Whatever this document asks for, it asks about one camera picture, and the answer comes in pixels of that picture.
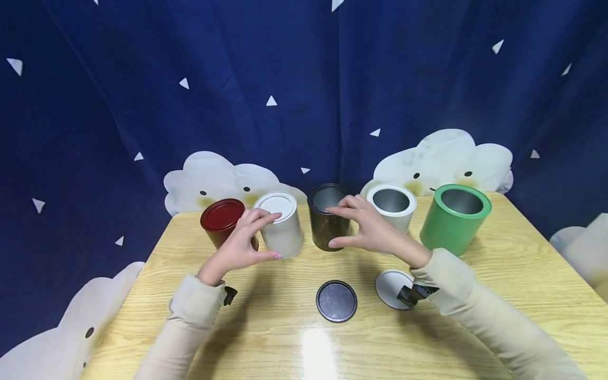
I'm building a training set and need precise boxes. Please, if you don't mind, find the black round lid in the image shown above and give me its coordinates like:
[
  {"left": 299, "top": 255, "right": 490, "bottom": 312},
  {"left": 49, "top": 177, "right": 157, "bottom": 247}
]
[{"left": 316, "top": 280, "right": 358, "bottom": 323}]

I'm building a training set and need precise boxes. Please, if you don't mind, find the white round lid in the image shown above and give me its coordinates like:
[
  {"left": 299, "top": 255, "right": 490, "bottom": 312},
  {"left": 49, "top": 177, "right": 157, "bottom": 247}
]
[{"left": 375, "top": 269, "right": 416, "bottom": 310}]

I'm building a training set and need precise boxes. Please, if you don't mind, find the open white can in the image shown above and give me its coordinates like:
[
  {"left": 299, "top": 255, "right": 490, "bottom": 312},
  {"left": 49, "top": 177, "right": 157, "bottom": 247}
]
[{"left": 366, "top": 183, "right": 418, "bottom": 255}]

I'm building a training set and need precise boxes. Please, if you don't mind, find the person's right hand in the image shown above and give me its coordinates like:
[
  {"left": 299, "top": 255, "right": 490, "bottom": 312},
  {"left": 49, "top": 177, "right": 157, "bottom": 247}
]
[{"left": 326, "top": 195, "right": 433, "bottom": 270}]

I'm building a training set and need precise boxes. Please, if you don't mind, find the open green can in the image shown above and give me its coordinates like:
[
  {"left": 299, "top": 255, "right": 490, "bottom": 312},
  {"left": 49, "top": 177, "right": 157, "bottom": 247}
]
[{"left": 419, "top": 184, "right": 492, "bottom": 258}]

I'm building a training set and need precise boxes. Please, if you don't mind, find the person's left forearm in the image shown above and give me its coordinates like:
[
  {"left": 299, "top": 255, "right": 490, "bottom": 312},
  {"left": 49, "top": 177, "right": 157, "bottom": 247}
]
[{"left": 133, "top": 273, "right": 227, "bottom": 380}]

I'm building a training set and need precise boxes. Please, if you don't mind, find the dark patterned can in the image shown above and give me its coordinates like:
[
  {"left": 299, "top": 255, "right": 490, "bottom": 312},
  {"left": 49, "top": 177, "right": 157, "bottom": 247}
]
[{"left": 307, "top": 184, "right": 353, "bottom": 252}]

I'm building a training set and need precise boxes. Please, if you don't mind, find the white can with white lid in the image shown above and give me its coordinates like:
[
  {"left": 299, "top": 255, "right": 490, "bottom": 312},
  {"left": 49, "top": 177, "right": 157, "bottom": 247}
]
[{"left": 252, "top": 191, "right": 305, "bottom": 260}]

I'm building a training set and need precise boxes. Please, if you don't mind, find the person's right forearm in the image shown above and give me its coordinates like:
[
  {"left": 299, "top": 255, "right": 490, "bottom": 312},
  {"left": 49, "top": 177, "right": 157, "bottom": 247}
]
[{"left": 410, "top": 248, "right": 590, "bottom": 380}]

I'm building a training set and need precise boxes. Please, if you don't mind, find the person's left hand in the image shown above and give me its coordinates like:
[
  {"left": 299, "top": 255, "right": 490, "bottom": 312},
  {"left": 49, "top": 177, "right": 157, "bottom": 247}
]
[{"left": 196, "top": 207, "right": 283, "bottom": 288}]

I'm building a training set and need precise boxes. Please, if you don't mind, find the gold can with red lid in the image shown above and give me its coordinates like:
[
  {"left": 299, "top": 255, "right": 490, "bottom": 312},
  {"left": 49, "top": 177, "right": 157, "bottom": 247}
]
[{"left": 199, "top": 198, "right": 260, "bottom": 252}]

